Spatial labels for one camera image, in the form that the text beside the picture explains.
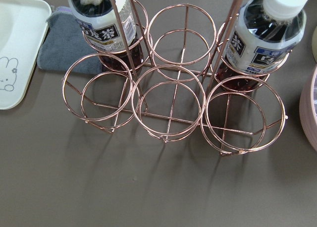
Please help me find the tea bottle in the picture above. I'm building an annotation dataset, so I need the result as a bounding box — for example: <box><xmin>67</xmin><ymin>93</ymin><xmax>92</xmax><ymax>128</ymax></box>
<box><xmin>216</xmin><ymin>0</ymin><xmax>308</xmax><ymax>81</ymax></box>
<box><xmin>68</xmin><ymin>0</ymin><xmax>144</xmax><ymax>67</ymax></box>

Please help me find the tea bottle back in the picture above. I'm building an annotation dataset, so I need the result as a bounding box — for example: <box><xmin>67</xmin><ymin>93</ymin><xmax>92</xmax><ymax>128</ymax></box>
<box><xmin>216</xmin><ymin>0</ymin><xmax>308</xmax><ymax>81</ymax></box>

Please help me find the cream rabbit tray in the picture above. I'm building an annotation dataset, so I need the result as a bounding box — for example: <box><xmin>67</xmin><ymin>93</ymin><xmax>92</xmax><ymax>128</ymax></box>
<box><xmin>0</xmin><ymin>0</ymin><xmax>52</xmax><ymax>110</ymax></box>

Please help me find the grey cloth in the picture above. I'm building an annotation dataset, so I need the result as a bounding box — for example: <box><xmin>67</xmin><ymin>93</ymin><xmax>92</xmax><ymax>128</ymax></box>
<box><xmin>37</xmin><ymin>6</ymin><xmax>96</xmax><ymax>72</ymax></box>

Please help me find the pink bowl with ice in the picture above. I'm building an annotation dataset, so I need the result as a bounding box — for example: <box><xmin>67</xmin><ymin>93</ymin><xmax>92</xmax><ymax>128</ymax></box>
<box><xmin>299</xmin><ymin>66</ymin><xmax>317</xmax><ymax>151</ymax></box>

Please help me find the copper wire bottle rack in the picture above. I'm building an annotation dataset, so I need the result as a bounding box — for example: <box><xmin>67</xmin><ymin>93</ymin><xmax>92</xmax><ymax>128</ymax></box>
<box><xmin>62</xmin><ymin>0</ymin><xmax>287</xmax><ymax>156</ymax></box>

